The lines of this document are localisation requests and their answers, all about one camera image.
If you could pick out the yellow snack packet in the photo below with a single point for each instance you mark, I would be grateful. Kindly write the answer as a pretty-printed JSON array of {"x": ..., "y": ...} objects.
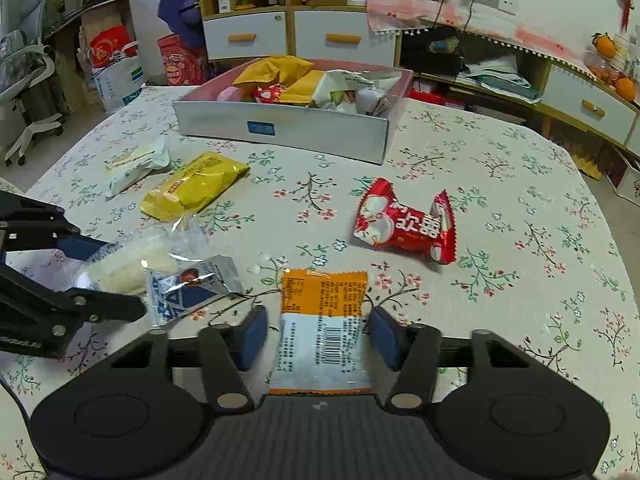
[
  {"x": 272, "y": 71},
  {"x": 195, "y": 185},
  {"x": 305, "y": 87}
]

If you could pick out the pink cardboard box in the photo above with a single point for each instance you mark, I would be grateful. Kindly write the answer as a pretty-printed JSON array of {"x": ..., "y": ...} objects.
[{"x": 300, "y": 130}]

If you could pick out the stack of papers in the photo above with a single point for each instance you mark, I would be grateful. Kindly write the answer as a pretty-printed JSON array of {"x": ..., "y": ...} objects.
[{"x": 497, "y": 80}]

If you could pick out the blue silver snack packet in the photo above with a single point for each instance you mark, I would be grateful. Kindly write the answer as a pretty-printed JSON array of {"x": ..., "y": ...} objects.
[{"x": 190, "y": 292}]

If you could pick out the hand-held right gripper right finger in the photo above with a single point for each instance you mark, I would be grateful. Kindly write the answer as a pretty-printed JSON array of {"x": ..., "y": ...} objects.
[{"x": 386, "y": 340}]

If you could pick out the white printed snack packet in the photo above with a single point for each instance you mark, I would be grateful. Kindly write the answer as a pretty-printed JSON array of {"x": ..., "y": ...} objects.
[{"x": 350, "y": 87}]

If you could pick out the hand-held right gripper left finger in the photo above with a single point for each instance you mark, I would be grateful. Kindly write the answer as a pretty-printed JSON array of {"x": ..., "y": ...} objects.
[{"x": 252, "y": 336}]

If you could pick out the row of yellow packets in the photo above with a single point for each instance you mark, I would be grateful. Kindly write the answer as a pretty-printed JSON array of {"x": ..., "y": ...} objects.
[{"x": 586, "y": 166}]

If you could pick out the clear packet white cake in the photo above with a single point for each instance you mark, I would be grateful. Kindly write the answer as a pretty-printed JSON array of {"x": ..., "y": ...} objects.
[{"x": 125, "y": 266}]

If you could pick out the purple plush object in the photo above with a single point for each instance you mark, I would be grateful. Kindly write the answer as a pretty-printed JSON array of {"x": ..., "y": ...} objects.
[{"x": 181, "y": 10}]

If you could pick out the orange fruit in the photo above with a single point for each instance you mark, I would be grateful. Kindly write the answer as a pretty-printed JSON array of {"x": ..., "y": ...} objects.
[
  {"x": 599, "y": 72},
  {"x": 604, "y": 45},
  {"x": 625, "y": 89}
]

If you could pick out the white printed box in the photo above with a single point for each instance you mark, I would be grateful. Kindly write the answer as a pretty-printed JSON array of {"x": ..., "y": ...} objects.
[{"x": 625, "y": 175}]

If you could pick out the red printed gift box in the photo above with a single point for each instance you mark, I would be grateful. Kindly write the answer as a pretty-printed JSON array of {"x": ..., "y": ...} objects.
[{"x": 180, "y": 62}]

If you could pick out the pink snack packet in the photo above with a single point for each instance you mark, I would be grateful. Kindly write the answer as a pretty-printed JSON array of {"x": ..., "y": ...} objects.
[{"x": 228, "y": 94}]

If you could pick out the low wooden cabinet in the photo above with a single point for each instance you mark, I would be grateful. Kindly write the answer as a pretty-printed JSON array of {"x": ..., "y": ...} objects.
[{"x": 550, "y": 67}]

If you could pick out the red paper bag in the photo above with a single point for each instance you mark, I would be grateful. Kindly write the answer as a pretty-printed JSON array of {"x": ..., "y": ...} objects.
[{"x": 109, "y": 46}]

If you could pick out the white office chair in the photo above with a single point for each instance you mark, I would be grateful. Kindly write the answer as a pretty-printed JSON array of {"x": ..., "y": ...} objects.
[{"x": 30, "y": 100}]

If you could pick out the red snack packet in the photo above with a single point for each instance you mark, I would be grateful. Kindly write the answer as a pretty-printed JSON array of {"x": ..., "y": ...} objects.
[
  {"x": 268, "y": 94},
  {"x": 400, "y": 225}
]

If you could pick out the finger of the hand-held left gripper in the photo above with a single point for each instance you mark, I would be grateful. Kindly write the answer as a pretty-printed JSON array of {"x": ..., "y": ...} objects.
[
  {"x": 85, "y": 250},
  {"x": 100, "y": 308}
]

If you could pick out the white small carton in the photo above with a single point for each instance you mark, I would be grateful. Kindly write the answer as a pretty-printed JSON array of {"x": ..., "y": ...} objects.
[{"x": 226, "y": 0}]

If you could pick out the cream white snack packet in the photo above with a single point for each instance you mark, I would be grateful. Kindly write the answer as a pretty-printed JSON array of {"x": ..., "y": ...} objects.
[{"x": 137, "y": 165}]

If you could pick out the orange white snack packet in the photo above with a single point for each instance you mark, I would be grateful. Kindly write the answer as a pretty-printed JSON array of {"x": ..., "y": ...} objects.
[{"x": 320, "y": 330}]

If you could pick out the white blue plastic bag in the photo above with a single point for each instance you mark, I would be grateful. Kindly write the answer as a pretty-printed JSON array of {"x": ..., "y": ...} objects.
[{"x": 120, "y": 85}]

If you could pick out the red hanging decoration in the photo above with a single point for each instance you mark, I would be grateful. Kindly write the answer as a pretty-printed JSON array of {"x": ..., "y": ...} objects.
[{"x": 624, "y": 5}]

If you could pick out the pink patterned cloth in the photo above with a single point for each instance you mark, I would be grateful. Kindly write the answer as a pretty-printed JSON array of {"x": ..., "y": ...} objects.
[{"x": 410, "y": 10}]

